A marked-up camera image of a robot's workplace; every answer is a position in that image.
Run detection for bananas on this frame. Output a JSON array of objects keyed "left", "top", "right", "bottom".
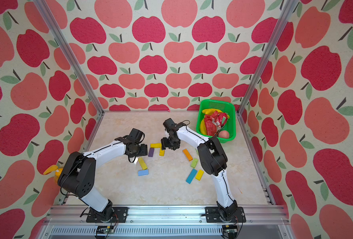
[{"left": 199, "top": 108, "right": 230, "bottom": 135}]

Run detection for red snack bag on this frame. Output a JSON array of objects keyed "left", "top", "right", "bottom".
[{"left": 203, "top": 110, "right": 228, "bottom": 137}]

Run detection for orange block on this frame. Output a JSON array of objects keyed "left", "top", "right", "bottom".
[{"left": 182, "top": 149, "right": 193, "bottom": 161}]

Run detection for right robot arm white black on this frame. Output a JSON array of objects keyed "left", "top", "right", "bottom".
[{"left": 161, "top": 118, "right": 238, "bottom": 222}]

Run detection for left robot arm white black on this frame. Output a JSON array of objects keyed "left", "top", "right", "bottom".
[{"left": 58, "top": 129, "right": 147, "bottom": 221}]

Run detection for yellow-green long block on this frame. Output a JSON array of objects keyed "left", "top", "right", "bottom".
[{"left": 138, "top": 157, "right": 148, "bottom": 170}]

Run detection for orange soap bottle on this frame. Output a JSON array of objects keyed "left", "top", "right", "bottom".
[{"left": 44, "top": 165, "right": 63, "bottom": 183}]

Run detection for green block lower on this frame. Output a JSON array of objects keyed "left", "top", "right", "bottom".
[{"left": 190, "top": 158, "right": 198, "bottom": 168}]

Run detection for yellow block right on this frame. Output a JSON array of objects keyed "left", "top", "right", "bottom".
[{"left": 195, "top": 170, "right": 204, "bottom": 181}]

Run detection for light blue block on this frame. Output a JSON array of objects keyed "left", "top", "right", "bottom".
[{"left": 138, "top": 169, "right": 149, "bottom": 176}]

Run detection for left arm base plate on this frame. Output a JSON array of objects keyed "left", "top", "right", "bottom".
[{"left": 86, "top": 206, "right": 129, "bottom": 223}]

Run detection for green plastic basket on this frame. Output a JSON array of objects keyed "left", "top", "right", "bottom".
[{"left": 196, "top": 99, "right": 237, "bottom": 144}]

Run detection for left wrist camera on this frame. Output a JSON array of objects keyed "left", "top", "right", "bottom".
[{"left": 129, "top": 128, "right": 145, "bottom": 144}]

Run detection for long yellow block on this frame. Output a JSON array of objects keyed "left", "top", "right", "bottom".
[{"left": 150, "top": 143, "right": 162, "bottom": 148}]

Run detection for purple block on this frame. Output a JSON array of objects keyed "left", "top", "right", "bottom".
[{"left": 148, "top": 148, "right": 154, "bottom": 157}]

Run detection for peach fruit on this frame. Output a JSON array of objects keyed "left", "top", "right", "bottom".
[{"left": 218, "top": 130, "right": 230, "bottom": 138}]

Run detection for aluminium front rail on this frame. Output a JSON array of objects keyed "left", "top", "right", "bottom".
[{"left": 37, "top": 205, "right": 295, "bottom": 239}]

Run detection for cyan long block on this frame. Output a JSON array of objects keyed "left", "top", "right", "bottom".
[{"left": 186, "top": 168, "right": 197, "bottom": 184}]

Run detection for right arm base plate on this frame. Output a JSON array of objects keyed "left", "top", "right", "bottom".
[{"left": 202, "top": 207, "right": 247, "bottom": 224}]

